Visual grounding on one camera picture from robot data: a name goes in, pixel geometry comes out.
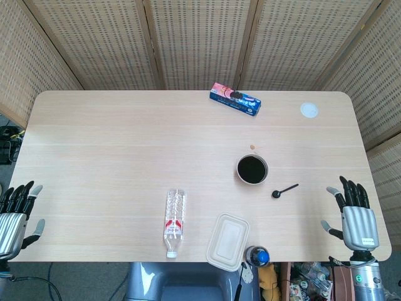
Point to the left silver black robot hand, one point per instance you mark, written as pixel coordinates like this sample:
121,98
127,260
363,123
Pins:
12,225

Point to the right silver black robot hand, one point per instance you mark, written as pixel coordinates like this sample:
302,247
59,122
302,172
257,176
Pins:
360,229

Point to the black plastic spoon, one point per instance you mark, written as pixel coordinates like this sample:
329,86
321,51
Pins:
276,194

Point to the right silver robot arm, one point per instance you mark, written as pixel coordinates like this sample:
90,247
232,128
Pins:
368,282

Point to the white bowl of dark liquid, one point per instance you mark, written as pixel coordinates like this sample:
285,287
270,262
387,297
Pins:
252,169

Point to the white takeaway food container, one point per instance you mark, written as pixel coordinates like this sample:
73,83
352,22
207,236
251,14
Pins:
227,241

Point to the blue cardboard box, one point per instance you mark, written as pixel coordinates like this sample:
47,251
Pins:
235,100

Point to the woven bamboo screen panel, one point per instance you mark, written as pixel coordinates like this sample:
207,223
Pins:
18,62
376,78
200,40
388,188
297,40
94,40

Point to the pile of packaged goods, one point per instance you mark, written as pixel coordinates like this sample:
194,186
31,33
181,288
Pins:
313,279

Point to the dark drink bottle blue cap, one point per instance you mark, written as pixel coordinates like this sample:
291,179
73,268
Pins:
261,256

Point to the yellow soft object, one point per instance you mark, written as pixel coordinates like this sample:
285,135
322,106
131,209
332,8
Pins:
269,282

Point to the white round table cap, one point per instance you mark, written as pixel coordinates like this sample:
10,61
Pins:
309,110

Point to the clear plastic water bottle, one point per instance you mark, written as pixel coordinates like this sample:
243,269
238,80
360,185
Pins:
173,219

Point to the grey robot torso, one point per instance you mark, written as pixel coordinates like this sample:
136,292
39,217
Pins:
188,282

